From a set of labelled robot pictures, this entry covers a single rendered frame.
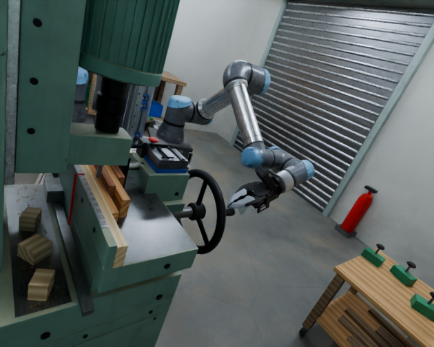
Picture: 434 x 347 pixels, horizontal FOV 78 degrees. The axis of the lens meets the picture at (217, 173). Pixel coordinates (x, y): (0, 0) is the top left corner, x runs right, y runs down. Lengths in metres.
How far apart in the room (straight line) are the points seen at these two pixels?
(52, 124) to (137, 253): 0.29
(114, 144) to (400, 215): 3.06
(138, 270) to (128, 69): 0.38
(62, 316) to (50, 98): 0.40
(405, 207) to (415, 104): 1.04
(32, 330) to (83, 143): 0.35
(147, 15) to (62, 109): 0.22
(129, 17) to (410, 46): 3.23
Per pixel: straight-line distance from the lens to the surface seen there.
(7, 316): 0.62
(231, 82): 1.09
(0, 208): 0.58
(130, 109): 1.50
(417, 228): 3.33
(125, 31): 0.53
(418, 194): 3.30
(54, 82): 0.53
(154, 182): 0.75
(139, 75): 0.54
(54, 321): 0.64
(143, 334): 0.83
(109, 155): 0.64
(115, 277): 0.57
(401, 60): 3.53
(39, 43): 0.51
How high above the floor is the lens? 1.29
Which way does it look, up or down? 22 degrees down
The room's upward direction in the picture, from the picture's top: 20 degrees clockwise
